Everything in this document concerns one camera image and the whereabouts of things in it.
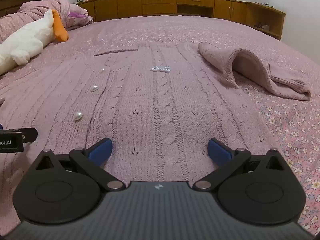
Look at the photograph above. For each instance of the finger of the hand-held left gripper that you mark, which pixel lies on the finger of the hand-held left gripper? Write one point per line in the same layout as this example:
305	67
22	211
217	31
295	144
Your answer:
30	134

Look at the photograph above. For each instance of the white plush duck toy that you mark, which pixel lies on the white plush duck toy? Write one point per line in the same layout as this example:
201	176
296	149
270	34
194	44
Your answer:
27	40

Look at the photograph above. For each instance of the small items on shelf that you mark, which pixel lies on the small items on shelf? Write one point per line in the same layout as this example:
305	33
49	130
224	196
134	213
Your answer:
261	26

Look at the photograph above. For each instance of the wooden cabinet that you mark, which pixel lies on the wooden cabinet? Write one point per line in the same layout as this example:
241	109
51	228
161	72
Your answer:
160	5

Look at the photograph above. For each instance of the pink knit cardigan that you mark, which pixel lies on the pink knit cardigan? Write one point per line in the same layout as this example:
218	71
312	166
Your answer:
160	105

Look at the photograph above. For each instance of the wooden headboard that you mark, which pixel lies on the wooden headboard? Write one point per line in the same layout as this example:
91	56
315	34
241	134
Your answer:
15	1

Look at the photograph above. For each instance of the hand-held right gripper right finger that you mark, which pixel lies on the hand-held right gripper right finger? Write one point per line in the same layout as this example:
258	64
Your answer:
218	151

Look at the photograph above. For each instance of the pink quilt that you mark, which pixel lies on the pink quilt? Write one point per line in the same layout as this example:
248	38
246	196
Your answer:
30	11

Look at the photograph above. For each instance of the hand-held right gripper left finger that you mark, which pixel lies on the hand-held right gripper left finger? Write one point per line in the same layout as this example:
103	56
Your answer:
103	150

